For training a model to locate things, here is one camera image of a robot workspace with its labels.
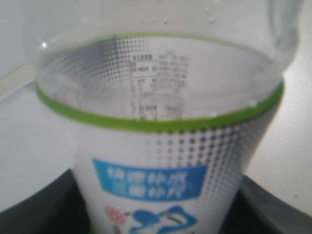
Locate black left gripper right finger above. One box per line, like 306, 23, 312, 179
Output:
220, 176, 312, 234

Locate clear plastic drink bottle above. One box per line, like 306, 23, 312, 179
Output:
18, 0, 303, 234

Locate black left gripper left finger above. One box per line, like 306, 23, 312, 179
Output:
0, 169, 90, 234

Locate white plastic tray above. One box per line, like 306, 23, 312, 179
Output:
0, 82, 75, 211

